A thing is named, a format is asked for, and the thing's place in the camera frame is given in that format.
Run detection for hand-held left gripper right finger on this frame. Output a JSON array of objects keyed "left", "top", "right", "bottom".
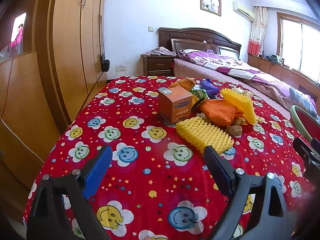
[{"left": 203, "top": 145, "right": 297, "bottom": 240}]

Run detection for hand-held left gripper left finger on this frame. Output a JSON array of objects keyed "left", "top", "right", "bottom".
[{"left": 26, "top": 145, "right": 113, "bottom": 240}]

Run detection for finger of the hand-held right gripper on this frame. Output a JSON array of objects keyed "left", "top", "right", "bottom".
[{"left": 293, "top": 137, "right": 317, "bottom": 165}]

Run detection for red chair with green rim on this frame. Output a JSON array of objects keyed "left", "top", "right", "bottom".
[{"left": 290, "top": 105, "right": 320, "bottom": 143}]

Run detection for yellow foam fruit net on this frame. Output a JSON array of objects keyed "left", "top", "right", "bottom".
[
  {"left": 220, "top": 89, "right": 258, "bottom": 125},
  {"left": 176, "top": 117, "right": 234, "bottom": 155}
]

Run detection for orange foam fruit net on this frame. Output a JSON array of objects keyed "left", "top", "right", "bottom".
[{"left": 199, "top": 99, "right": 244, "bottom": 127}]

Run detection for orange cardboard box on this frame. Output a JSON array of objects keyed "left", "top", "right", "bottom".
[{"left": 158, "top": 85, "right": 192, "bottom": 125}]

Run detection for white foam fruit net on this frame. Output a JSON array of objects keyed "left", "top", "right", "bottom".
[{"left": 231, "top": 87, "right": 254, "bottom": 98}]

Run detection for green spiral print carton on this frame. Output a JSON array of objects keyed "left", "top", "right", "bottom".
[{"left": 190, "top": 87, "right": 210, "bottom": 100}]

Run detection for purple plastic bag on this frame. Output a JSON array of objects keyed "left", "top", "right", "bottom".
[{"left": 200, "top": 79, "right": 220, "bottom": 98}]

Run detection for orange plastic bag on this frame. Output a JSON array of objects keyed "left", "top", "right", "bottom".
[{"left": 169, "top": 78, "right": 196, "bottom": 90}]

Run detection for blue plaid cloth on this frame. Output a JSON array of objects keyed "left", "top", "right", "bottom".
[{"left": 290, "top": 87, "right": 318, "bottom": 117}]

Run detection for wooden window cabinet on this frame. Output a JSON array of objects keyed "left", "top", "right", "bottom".
[{"left": 247, "top": 54, "right": 320, "bottom": 105}]

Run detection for dark clothes pile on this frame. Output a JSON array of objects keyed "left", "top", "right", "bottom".
[{"left": 265, "top": 54, "right": 284, "bottom": 64}]

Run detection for window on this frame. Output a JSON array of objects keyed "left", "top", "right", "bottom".
[{"left": 280, "top": 15, "right": 320, "bottom": 83}]

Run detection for wooden wardrobe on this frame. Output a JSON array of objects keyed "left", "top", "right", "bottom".
[{"left": 0, "top": 0, "right": 108, "bottom": 225}]

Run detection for dark wooden nightstand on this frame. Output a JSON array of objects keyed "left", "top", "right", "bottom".
[{"left": 142, "top": 54, "right": 175, "bottom": 77}]

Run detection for white and red curtain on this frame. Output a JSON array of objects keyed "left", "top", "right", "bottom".
[{"left": 248, "top": 6, "right": 268, "bottom": 57}]

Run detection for floral pillow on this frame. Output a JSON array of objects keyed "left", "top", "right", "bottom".
[{"left": 178, "top": 49, "right": 200, "bottom": 59}]

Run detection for pink clothes pile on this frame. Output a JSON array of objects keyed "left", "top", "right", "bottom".
[{"left": 140, "top": 47, "right": 177, "bottom": 56}]

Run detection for dark wooden headboard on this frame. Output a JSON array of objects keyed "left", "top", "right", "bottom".
[{"left": 157, "top": 27, "right": 242, "bottom": 60}]

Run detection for white air conditioner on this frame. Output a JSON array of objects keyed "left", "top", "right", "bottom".
[{"left": 232, "top": 1, "right": 255, "bottom": 20}]

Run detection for framed wall photo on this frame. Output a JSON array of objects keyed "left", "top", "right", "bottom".
[{"left": 199, "top": 0, "right": 222, "bottom": 17}]

